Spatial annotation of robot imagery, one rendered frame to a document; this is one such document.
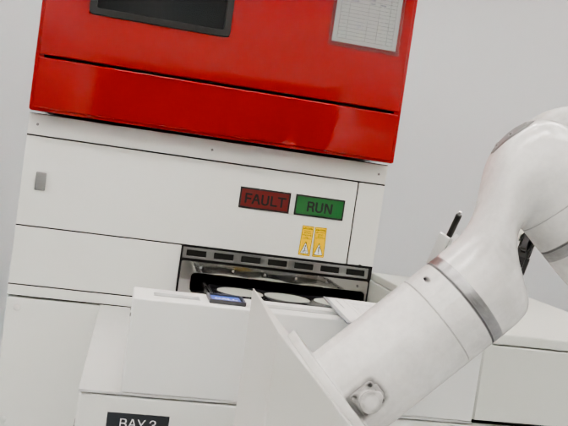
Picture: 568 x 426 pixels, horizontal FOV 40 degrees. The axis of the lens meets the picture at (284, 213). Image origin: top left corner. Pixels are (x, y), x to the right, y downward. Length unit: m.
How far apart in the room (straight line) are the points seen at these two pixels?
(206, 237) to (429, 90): 1.91
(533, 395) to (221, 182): 0.83
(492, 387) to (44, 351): 0.99
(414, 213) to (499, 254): 2.56
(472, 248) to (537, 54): 2.82
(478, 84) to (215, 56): 2.02
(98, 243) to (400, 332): 1.01
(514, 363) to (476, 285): 0.43
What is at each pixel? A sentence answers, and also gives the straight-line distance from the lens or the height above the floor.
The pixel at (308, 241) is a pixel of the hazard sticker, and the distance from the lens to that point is 1.80.
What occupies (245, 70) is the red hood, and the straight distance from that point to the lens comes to 1.72.
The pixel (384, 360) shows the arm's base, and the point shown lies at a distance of 0.88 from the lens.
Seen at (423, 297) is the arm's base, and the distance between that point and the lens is 0.90.
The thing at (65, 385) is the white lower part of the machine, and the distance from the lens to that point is 1.83.
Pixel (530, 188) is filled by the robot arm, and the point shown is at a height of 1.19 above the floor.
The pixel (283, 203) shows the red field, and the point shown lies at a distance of 1.78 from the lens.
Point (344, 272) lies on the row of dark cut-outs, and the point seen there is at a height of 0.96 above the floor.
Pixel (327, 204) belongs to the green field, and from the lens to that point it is 1.80.
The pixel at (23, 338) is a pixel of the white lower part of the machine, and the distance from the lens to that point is 1.81.
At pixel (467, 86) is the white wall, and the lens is 3.55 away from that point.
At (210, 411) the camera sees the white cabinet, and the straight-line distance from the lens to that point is 1.19.
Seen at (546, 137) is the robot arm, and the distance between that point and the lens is 0.95.
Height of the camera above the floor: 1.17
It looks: 3 degrees down
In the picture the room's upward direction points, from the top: 8 degrees clockwise
